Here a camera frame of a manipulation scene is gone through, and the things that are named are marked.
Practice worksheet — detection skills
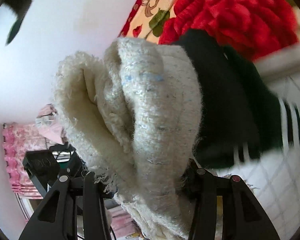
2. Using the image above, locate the white fluffy sweater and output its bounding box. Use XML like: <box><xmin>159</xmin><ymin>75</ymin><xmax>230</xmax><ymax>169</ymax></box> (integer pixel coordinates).
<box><xmin>53</xmin><ymin>38</ymin><xmax>202</xmax><ymax>239</ymax></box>

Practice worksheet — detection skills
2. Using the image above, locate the pink floral curtain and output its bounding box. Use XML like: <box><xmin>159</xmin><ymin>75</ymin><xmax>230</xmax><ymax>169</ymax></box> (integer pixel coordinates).
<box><xmin>2</xmin><ymin>104</ymin><xmax>66</xmax><ymax>199</ymax></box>

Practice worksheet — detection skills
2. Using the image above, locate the white patterned bed sheet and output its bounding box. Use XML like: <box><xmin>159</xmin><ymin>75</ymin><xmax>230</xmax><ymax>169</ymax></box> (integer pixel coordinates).
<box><xmin>217</xmin><ymin>47</ymin><xmax>300</xmax><ymax>239</ymax></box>

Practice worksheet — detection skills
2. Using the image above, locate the dark green striped garment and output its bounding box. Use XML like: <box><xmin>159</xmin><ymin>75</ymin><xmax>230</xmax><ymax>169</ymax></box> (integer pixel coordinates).
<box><xmin>177</xmin><ymin>29</ymin><xmax>300</xmax><ymax>168</ymax></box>

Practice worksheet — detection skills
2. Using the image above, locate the red floral blanket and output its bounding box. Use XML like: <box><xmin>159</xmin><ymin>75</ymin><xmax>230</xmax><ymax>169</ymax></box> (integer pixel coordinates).
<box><xmin>121</xmin><ymin>0</ymin><xmax>300</xmax><ymax>61</ymax></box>

